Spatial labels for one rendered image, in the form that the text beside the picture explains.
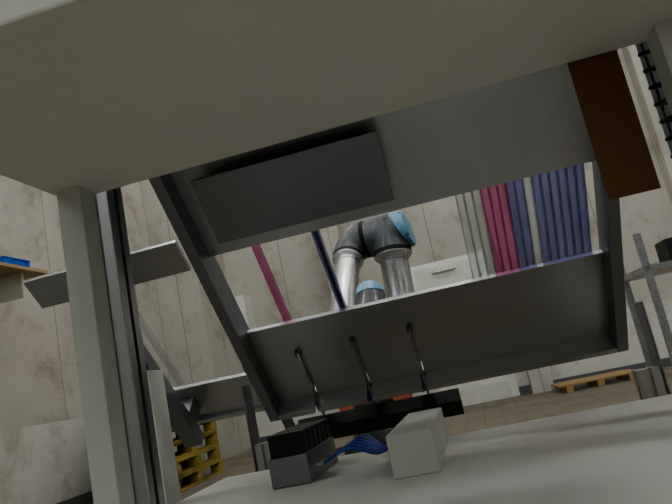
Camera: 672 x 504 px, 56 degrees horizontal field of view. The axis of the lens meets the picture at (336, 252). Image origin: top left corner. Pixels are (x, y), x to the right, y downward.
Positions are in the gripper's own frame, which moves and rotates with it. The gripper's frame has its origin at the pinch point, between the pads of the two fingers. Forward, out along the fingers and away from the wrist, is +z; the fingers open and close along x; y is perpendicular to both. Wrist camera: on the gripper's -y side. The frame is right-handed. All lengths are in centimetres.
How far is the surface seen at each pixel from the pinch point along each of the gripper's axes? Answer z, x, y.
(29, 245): -472, 404, 155
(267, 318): -693, 274, 479
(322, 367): 4.0, 7.7, -10.1
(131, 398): 40, 22, -43
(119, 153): 37, 9, -73
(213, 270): 5.3, 19.0, -38.3
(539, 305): 4.0, -35.1, -13.8
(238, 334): 7.7, 19.0, -25.3
